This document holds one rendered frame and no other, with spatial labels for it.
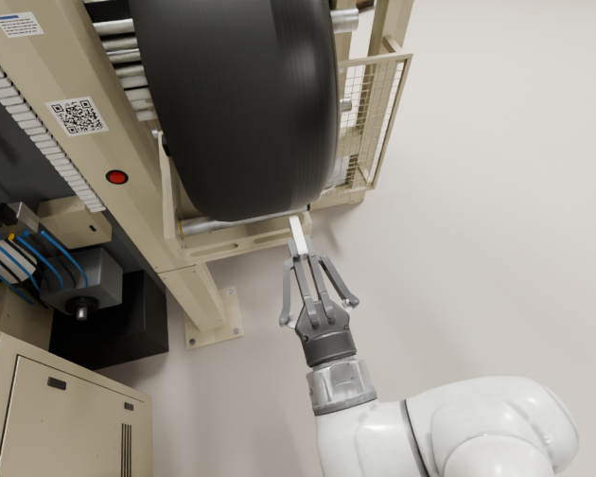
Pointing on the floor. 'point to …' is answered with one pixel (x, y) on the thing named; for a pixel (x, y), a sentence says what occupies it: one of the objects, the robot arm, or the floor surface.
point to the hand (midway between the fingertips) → (298, 238)
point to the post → (190, 287)
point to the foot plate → (195, 338)
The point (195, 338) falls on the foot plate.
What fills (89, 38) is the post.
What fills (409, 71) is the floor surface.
